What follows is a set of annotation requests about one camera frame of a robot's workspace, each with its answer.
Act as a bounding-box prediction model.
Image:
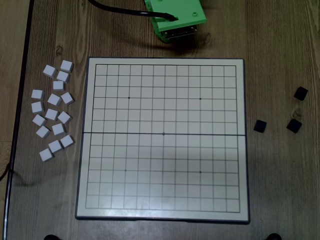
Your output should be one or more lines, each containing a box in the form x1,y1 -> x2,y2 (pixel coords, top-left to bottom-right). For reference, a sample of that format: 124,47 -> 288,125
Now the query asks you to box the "white cube stone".
60,134 -> 76,149
35,125 -> 51,139
42,64 -> 57,78
51,123 -> 66,136
32,114 -> 48,127
52,80 -> 66,91
39,148 -> 55,162
48,139 -> 63,154
31,89 -> 45,100
60,91 -> 75,105
56,70 -> 71,83
31,101 -> 45,114
57,111 -> 73,125
60,59 -> 74,73
47,93 -> 63,106
45,108 -> 60,121

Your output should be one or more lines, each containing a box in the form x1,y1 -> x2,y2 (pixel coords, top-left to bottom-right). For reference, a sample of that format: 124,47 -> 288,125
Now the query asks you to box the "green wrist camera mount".
143,0 -> 208,44

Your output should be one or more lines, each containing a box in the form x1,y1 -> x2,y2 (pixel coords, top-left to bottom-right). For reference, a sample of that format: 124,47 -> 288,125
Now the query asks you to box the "white go board with grid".
74,56 -> 251,224

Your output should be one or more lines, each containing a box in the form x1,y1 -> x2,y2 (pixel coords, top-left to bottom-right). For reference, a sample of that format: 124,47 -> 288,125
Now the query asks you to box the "black camera cable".
87,0 -> 179,23

